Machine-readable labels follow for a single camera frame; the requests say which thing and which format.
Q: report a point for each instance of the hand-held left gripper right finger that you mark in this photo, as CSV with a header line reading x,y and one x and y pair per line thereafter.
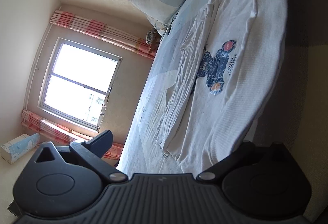
x,y
228,160

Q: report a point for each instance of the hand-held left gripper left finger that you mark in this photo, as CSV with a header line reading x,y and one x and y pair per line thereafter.
x,y
102,143

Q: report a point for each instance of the white printed long-sleeve shirt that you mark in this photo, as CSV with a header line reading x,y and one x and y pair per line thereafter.
x,y
230,98

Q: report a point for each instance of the pink striped curtain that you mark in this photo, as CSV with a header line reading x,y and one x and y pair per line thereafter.
x,y
102,31
64,131

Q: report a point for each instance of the white framed window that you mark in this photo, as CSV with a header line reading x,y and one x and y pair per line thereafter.
x,y
76,80

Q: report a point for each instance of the tissue box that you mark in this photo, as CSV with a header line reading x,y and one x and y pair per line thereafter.
x,y
19,148

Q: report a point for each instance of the grey patterned cloth bundle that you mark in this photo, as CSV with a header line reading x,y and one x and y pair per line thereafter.
x,y
151,36

